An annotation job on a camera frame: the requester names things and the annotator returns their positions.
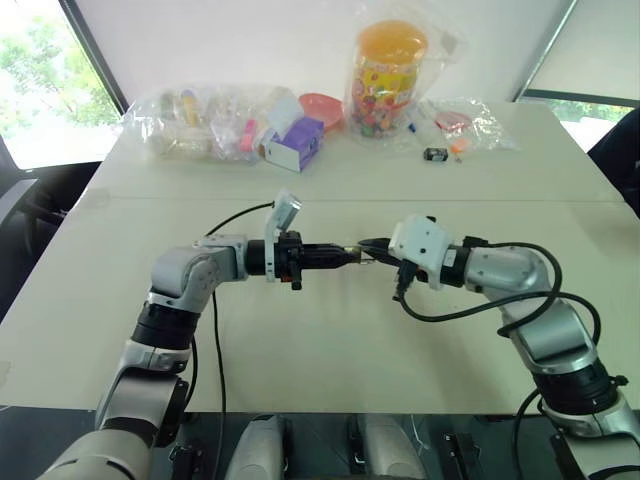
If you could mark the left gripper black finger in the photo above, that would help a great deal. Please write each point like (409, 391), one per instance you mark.
(325, 263)
(325, 249)

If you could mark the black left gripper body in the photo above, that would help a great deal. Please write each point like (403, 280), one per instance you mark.
(291, 256)

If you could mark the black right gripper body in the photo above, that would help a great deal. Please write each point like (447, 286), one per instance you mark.
(409, 273)

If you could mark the brass padlock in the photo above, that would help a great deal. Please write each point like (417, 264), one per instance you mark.
(355, 254)

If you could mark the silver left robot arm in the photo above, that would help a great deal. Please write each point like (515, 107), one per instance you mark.
(180, 270)

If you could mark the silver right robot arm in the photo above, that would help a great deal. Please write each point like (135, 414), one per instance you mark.
(510, 270)

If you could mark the small black object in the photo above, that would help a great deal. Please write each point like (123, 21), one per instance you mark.
(435, 154)

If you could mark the purple and white box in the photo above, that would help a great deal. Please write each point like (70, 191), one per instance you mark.
(295, 145)

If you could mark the small orange object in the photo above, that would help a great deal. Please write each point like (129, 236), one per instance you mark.
(460, 146)

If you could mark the pink plastic item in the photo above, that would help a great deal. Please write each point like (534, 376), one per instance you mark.
(248, 136)

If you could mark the pink bowl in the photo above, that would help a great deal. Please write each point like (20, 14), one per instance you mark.
(322, 107)

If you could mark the red round lid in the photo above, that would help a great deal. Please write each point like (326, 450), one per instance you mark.
(452, 121)

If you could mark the large clear plastic bag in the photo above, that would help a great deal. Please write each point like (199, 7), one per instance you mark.
(220, 125)

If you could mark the small clear plastic bag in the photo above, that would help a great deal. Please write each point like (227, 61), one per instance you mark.
(487, 127)

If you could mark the candy jar with orange lid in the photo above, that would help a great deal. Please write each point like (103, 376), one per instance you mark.
(385, 80)

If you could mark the grey rounded robot shell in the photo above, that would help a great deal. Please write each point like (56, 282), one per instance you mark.
(390, 450)
(260, 450)

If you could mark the yellow bottle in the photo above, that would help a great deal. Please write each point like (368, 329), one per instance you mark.
(190, 107)

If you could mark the clear bag around jar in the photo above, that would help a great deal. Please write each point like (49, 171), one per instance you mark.
(445, 55)

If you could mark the black chair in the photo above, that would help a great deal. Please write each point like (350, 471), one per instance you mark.
(617, 160)
(35, 200)

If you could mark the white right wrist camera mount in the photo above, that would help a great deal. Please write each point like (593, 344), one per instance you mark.
(420, 245)

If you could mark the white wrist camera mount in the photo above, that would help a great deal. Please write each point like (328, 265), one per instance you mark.
(420, 245)
(287, 212)

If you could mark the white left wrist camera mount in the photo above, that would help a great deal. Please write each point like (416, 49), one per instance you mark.
(287, 212)

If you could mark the black bracket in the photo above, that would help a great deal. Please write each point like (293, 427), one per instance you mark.
(460, 452)
(184, 455)

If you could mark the black window frame bar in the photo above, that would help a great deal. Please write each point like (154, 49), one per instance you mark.
(555, 45)
(92, 55)

